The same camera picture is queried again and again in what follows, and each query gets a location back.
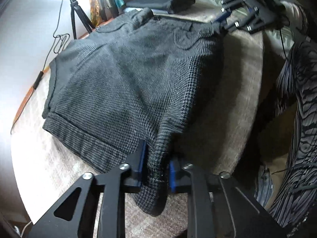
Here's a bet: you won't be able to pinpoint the orange patterned hanging cloth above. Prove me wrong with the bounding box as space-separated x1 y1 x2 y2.
90 0 102 26

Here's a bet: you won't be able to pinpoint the zebra striped clothing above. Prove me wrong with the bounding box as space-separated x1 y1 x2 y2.
255 41 316 236

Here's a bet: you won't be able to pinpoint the folded dark garment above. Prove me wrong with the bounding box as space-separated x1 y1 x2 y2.
126 0 196 14

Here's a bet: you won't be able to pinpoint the gloved right hand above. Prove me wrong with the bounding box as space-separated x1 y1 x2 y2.
281 1 308 41

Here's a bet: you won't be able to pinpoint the black light tripod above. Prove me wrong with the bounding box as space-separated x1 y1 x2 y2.
70 0 95 39

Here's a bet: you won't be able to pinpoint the grey houndstooth shorts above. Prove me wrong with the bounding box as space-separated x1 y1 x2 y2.
42 9 223 217

